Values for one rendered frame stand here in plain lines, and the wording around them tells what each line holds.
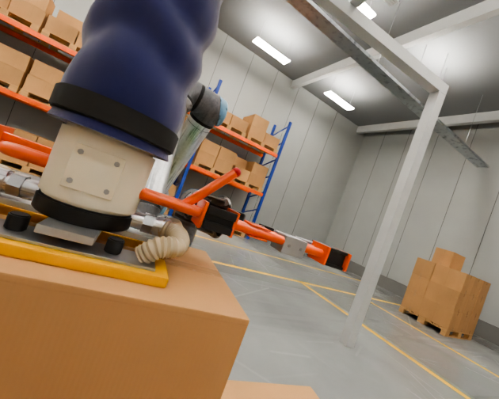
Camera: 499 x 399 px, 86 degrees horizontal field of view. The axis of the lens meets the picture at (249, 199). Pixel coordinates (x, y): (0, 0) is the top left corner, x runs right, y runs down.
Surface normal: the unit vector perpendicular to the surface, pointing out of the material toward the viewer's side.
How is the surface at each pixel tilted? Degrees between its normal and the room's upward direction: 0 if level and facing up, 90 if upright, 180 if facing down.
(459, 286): 90
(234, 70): 90
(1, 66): 90
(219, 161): 90
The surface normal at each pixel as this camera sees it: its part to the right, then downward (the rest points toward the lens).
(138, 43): 0.36, -0.18
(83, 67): -0.24, 0.01
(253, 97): 0.44, 0.15
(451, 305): -0.83, -0.32
